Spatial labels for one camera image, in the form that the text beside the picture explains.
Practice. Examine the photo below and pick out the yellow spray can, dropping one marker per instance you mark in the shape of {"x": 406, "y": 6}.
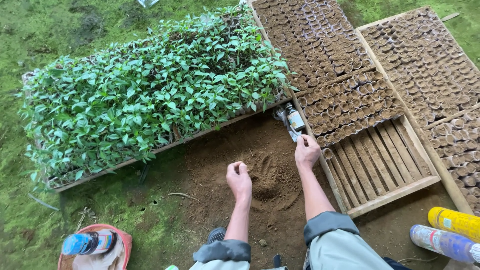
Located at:
{"x": 455, "y": 223}

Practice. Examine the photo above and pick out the black shoe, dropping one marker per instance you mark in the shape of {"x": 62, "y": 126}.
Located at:
{"x": 216, "y": 235}

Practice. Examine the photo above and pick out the pink woven basket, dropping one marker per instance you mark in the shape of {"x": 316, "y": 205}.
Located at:
{"x": 125, "y": 240}

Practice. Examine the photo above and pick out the blue spray can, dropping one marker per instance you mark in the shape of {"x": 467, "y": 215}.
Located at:
{"x": 442, "y": 243}

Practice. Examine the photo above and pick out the person's right hand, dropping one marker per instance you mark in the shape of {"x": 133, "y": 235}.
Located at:
{"x": 307, "y": 153}

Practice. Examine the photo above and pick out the wooden seedling tray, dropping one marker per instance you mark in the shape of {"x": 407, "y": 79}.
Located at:
{"x": 210, "y": 128}

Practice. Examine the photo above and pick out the blue-capped dark bottle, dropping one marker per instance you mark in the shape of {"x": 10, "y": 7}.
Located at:
{"x": 88, "y": 243}

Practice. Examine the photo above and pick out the clear plastic bag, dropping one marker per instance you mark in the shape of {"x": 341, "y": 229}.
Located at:
{"x": 281, "y": 114}

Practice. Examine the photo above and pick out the person's left hand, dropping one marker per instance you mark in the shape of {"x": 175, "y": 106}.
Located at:
{"x": 240, "y": 183}

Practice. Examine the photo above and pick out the heap of loose brown soil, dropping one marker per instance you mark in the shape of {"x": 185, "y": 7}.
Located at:
{"x": 270, "y": 176}

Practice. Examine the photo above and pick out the slatted wooden tray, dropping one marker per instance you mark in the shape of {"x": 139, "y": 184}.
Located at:
{"x": 378, "y": 165}

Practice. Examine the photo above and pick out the rows of soil-filled plastic pots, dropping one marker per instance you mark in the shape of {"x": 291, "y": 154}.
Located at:
{"x": 431, "y": 71}
{"x": 330, "y": 75}

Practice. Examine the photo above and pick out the clear plastic scrap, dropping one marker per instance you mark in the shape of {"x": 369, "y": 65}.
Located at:
{"x": 147, "y": 2}

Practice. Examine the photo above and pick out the small brown glass bottle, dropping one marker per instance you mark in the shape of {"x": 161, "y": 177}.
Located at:
{"x": 295, "y": 118}

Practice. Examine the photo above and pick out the bed of green seedlings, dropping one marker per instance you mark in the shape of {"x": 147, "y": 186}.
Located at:
{"x": 150, "y": 93}

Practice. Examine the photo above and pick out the small wooden stick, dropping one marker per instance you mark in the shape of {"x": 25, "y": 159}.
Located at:
{"x": 450, "y": 17}

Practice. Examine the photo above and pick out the white cloth bag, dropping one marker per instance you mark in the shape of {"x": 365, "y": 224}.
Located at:
{"x": 101, "y": 260}

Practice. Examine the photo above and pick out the grey rolled jacket sleeve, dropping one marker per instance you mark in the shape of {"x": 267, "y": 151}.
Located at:
{"x": 222, "y": 252}
{"x": 328, "y": 225}

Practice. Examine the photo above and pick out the long wooden tray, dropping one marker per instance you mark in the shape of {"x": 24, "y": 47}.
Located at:
{"x": 427, "y": 150}

